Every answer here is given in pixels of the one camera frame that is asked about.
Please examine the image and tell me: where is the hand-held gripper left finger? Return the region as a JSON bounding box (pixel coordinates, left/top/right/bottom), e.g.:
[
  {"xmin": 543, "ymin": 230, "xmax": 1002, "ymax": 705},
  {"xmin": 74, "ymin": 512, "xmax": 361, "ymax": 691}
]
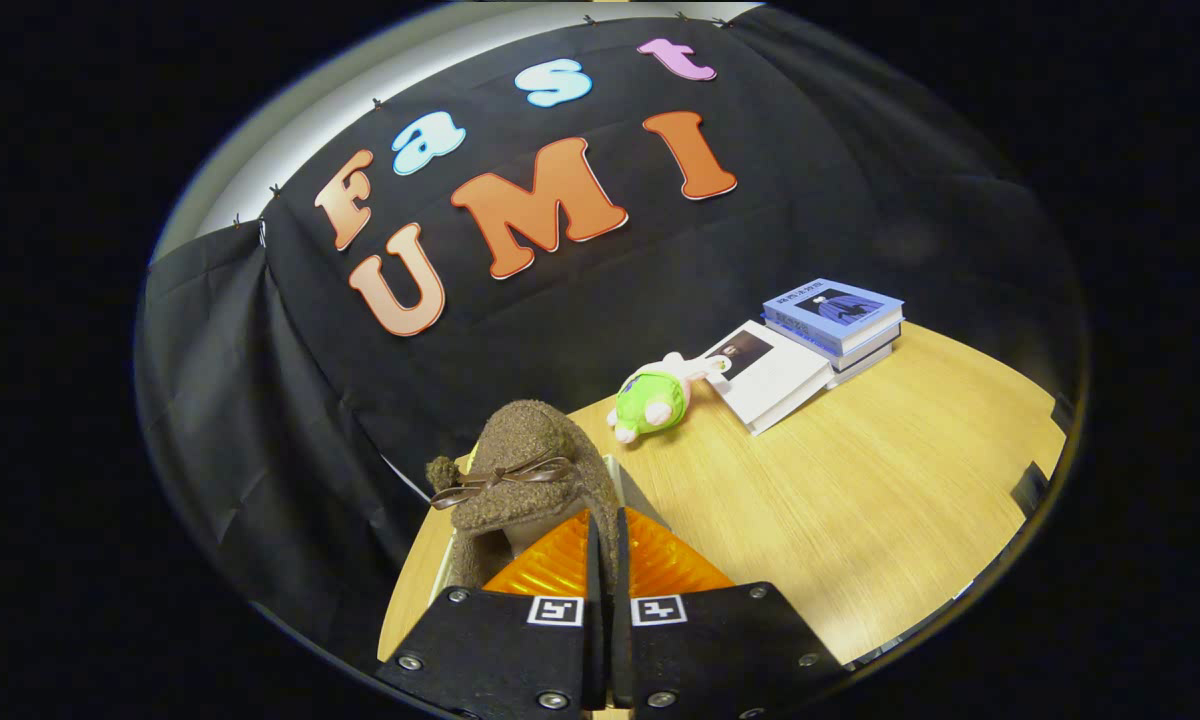
[{"xmin": 375, "ymin": 508, "xmax": 606, "ymax": 720}]

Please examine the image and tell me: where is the blue hardcover book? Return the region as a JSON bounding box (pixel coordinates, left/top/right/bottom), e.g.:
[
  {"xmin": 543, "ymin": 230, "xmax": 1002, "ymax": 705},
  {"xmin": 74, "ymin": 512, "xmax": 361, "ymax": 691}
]
[{"xmin": 762, "ymin": 278, "xmax": 905, "ymax": 358}]

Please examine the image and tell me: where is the white book with dark photo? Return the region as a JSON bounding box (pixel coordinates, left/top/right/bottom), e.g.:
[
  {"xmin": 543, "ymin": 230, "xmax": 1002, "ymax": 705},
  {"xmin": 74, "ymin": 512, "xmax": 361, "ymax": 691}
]
[{"xmin": 700, "ymin": 319, "xmax": 836, "ymax": 437}]

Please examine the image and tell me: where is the green and white plush toy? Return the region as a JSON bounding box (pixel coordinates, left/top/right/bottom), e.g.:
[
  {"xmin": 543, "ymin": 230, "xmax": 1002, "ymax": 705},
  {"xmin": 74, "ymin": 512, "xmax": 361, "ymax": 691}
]
[{"xmin": 606, "ymin": 352, "xmax": 733, "ymax": 445}]

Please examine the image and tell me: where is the fabric storage box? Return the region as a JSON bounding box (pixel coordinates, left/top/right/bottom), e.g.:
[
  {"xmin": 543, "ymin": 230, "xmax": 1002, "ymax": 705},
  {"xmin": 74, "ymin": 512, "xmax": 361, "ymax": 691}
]
[{"xmin": 428, "ymin": 452, "xmax": 671, "ymax": 606}]

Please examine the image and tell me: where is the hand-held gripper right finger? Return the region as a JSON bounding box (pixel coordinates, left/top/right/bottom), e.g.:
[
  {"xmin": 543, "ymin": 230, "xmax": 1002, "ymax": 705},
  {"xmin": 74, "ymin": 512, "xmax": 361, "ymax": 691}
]
[{"xmin": 612, "ymin": 506, "xmax": 846, "ymax": 720}]

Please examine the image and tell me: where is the plain pale book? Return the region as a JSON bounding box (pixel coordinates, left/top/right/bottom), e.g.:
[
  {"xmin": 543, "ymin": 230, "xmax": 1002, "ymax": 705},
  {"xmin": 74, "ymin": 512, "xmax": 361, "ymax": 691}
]
[{"xmin": 790, "ymin": 335, "xmax": 901, "ymax": 391}]

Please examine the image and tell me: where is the brown fuzzy shoe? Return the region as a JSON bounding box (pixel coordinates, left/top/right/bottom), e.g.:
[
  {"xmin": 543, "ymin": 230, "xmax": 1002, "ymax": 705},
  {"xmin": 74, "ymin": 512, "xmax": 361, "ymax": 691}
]
[{"xmin": 425, "ymin": 399, "xmax": 623, "ymax": 591}]

